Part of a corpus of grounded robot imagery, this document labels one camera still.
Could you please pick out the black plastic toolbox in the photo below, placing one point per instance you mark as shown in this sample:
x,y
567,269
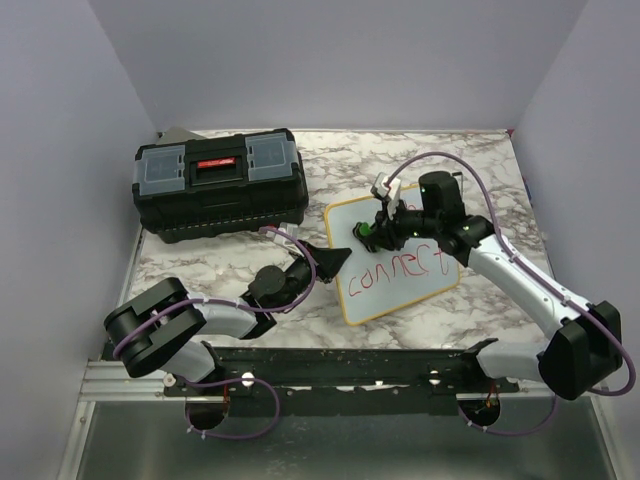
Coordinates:
x,y
202,188

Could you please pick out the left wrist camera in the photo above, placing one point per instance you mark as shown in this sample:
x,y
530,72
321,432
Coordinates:
x,y
285,236

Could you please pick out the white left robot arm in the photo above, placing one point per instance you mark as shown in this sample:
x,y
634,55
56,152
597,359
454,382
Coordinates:
x,y
156,330

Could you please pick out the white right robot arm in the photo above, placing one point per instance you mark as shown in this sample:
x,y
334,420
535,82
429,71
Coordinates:
x,y
581,338

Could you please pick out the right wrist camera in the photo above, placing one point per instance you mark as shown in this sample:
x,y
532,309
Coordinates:
x,y
388,192

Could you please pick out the green whiteboard eraser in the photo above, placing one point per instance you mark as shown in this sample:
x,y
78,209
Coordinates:
x,y
362,230

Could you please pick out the black wire whiteboard stand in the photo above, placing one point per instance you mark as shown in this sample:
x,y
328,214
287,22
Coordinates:
x,y
459,177

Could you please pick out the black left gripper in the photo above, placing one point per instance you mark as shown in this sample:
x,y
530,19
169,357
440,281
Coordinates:
x,y
328,261

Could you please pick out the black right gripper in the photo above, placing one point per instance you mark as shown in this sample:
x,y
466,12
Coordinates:
x,y
385,232

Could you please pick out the yellow framed whiteboard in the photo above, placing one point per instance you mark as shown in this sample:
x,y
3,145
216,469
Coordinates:
x,y
371,285

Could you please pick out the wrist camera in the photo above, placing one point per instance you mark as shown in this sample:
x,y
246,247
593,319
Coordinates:
x,y
285,236
388,192

